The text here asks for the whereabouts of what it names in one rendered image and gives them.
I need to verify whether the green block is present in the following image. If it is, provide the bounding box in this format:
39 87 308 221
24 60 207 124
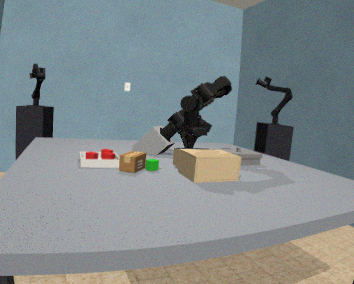
146 159 159 171

